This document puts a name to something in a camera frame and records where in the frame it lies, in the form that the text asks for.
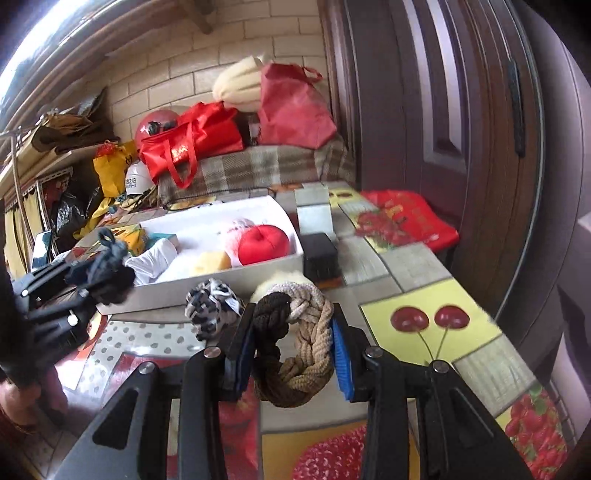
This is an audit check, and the black plastic bag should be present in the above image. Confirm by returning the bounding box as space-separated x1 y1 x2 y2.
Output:
55 185 100 236

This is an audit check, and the white cloth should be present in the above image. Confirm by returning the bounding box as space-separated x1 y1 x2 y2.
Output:
124 240 178 284

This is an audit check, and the red plastic bag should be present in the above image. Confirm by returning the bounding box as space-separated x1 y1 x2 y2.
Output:
360 189 460 252

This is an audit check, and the person's left hand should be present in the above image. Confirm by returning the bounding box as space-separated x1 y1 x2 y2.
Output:
0 367 70 435

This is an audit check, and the dark blue scrunchie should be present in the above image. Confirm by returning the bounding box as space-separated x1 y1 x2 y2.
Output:
65 227 137 306

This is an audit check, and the dark red cloth bag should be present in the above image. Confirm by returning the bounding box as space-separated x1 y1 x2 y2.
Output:
256 62 338 149

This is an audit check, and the black cube power socket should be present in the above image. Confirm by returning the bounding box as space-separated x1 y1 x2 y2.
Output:
302 232 345 286

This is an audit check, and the white helmet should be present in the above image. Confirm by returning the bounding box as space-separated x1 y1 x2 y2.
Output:
124 159 155 197

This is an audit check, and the yellow bag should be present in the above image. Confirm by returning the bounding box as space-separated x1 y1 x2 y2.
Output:
92 141 139 199

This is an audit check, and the zebra print scrunchie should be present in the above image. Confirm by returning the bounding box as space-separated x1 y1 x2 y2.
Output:
185 278 243 342

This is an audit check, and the fruit print tablecloth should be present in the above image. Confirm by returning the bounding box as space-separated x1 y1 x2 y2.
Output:
55 182 571 480

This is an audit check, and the shiny red tote bag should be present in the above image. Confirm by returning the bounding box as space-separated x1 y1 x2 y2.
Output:
139 102 245 190

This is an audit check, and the yellow plush toy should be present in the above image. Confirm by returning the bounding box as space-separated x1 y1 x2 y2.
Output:
194 250 232 273

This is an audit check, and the brown paper bag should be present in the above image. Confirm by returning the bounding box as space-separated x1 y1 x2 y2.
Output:
32 111 107 153

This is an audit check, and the brown braided hair tie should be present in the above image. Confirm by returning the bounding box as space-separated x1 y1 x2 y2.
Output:
252 282 335 409

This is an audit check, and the red helmet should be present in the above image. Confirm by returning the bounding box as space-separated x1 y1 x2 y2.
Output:
136 109 181 139

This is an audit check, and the plaid blanket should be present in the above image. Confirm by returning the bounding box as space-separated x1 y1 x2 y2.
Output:
157 134 356 208

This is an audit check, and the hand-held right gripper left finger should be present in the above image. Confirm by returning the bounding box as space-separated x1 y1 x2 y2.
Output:
60 302 257 480

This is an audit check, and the metal panelled door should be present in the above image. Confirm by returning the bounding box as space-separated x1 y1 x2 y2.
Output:
522 0 591 416
323 0 509 222

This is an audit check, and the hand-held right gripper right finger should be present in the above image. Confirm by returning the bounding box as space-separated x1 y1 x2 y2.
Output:
330 302 515 480

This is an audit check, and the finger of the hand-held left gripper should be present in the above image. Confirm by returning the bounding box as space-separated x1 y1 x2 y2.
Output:
14 264 95 301
28 295 112 356

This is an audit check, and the red apple plush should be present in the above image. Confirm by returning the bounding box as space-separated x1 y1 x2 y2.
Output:
238 224 291 266

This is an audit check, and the white fluffy scrunchie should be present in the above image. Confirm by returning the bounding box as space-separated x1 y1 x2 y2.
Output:
249 272 315 301

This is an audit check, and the cream ribbed plush pillow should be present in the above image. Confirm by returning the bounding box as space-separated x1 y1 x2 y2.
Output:
212 54 266 114

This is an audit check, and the white cardboard box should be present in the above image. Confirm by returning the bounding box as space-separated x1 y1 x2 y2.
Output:
71 194 305 315

